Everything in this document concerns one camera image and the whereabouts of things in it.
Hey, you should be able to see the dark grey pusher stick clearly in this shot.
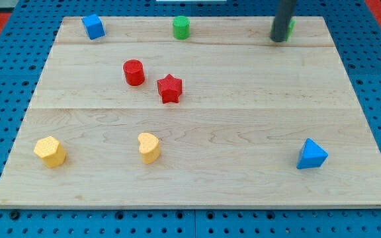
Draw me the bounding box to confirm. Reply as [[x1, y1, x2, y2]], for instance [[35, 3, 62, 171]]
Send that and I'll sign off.
[[270, 0, 297, 43]]

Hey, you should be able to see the red star block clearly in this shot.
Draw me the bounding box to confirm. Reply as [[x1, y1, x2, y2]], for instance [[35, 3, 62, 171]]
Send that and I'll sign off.
[[157, 74, 183, 104]]

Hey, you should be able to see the wooden board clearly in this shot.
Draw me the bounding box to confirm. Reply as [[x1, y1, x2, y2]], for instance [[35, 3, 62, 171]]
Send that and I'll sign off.
[[0, 17, 381, 210]]

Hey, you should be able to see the green block behind stick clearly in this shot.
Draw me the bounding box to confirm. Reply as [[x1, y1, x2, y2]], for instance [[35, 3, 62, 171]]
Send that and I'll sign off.
[[286, 18, 296, 41]]

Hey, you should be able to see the green cylinder block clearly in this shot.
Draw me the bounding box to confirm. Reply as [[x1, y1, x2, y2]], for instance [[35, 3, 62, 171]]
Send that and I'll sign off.
[[173, 16, 190, 40]]

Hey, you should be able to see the blue triangle block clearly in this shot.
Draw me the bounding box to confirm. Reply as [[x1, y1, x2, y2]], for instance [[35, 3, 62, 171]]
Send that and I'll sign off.
[[296, 138, 328, 169]]

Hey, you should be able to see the red cylinder block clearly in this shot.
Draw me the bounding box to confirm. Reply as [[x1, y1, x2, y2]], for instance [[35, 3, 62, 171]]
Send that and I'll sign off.
[[123, 59, 145, 86]]

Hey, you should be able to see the yellow heart block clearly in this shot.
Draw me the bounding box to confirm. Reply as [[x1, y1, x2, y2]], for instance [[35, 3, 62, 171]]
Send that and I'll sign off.
[[138, 132, 161, 164]]

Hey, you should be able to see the blue cube block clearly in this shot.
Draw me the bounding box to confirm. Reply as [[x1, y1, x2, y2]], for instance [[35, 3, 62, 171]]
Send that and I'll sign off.
[[81, 14, 105, 40]]

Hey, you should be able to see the yellow hexagon block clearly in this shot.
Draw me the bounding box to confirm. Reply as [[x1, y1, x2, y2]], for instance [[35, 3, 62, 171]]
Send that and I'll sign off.
[[33, 136, 67, 169]]

